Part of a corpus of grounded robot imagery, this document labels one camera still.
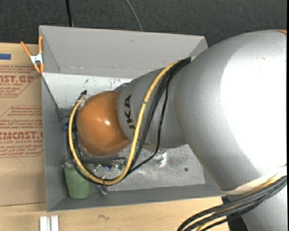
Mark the brown cardboard board, red print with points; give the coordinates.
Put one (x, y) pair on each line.
(17, 172)

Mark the clear glass thing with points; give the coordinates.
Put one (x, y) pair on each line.
(161, 159)

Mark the green sponge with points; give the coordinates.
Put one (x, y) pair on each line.
(77, 184)

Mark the grey metal bin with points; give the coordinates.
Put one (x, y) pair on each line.
(98, 52)

